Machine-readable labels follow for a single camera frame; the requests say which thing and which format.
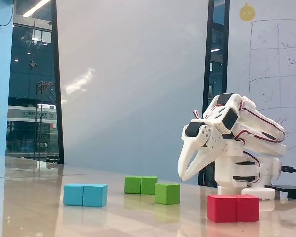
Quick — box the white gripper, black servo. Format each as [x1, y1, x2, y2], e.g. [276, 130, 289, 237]
[178, 119, 224, 181]

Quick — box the small green cube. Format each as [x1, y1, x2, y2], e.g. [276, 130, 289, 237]
[154, 183, 181, 205]

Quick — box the long red block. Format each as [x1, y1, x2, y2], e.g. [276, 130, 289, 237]
[207, 194, 260, 223]

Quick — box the long green block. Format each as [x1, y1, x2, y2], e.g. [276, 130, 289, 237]
[124, 175, 158, 195]

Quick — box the long blue block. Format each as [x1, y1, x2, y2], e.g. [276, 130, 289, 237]
[63, 183, 108, 208]

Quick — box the flat black box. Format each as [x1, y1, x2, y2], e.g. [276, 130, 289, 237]
[265, 184, 296, 202]

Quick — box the yellow round sticker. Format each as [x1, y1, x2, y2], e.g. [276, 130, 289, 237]
[239, 2, 256, 22]

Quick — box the metal scaffold tower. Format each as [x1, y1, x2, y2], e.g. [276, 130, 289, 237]
[34, 81, 58, 160]

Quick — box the black plug with cable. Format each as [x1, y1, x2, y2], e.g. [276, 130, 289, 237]
[281, 165, 296, 178]

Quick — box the wide black window frame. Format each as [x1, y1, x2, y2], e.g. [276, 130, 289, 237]
[198, 0, 230, 187]

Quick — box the slim black window post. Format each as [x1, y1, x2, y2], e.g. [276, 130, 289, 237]
[50, 0, 65, 165]

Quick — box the thin black hanging cable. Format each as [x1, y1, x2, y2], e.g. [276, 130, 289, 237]
[0, 0, 17, 26]

